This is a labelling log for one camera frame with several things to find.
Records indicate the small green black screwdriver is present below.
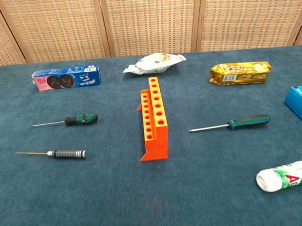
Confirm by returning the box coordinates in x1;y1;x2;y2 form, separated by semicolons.
31;113;99;128

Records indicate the black metal precision screwdriver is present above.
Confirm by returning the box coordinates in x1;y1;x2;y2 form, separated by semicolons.
16;148;87;163

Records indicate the orange screwdriver rack with holes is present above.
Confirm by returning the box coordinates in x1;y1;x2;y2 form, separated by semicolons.
135;76;170;162

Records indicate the white snack bag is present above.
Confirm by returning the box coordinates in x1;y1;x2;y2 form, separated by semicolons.
121;51;188;77

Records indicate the blue sandwich cookie box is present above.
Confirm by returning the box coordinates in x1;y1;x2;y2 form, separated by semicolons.
30;64;101;93

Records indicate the gold biscuit packet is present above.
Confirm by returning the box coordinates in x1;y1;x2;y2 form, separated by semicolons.
208;61;273;87

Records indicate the white bottle with green label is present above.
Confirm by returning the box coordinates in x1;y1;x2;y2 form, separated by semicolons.
255;160;302;194

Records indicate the blue chocolate chip cookie box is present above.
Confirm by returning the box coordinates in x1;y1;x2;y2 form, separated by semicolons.
283;84;302;132

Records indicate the large green handled screwdriver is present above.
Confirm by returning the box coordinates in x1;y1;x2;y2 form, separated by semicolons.
188;114;271;134

